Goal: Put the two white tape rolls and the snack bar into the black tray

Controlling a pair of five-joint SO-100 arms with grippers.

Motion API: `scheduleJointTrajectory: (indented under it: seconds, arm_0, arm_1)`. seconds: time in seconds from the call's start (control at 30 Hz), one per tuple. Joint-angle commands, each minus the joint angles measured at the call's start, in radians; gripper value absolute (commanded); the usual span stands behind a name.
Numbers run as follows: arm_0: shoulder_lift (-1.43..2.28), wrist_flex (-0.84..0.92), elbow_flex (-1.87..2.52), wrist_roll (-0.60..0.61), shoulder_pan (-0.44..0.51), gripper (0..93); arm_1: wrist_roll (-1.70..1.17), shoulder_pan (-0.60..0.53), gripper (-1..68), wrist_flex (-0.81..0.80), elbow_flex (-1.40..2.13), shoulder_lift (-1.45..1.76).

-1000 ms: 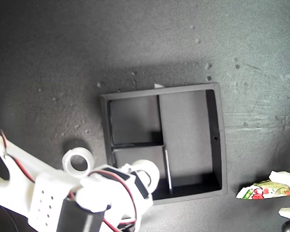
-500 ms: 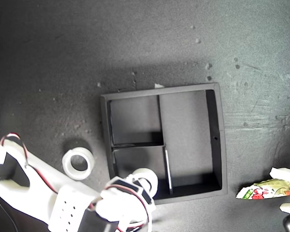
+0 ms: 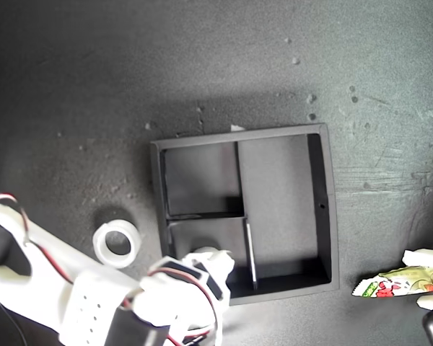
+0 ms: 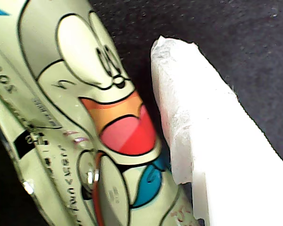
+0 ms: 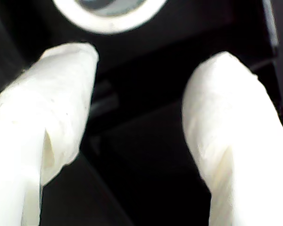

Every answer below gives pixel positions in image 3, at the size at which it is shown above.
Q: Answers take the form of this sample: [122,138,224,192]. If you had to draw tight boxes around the snack bar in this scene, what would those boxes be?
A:
[351,265,433,298]

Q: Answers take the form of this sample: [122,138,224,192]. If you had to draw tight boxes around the black tray with wells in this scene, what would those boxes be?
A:
[149,122,341,307]

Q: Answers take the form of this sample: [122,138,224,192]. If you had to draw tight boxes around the red black white arm wire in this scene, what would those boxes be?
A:
[0,193,75,284]

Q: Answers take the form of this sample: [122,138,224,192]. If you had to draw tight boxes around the thin black cable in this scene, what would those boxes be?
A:
[0,298,29,346]

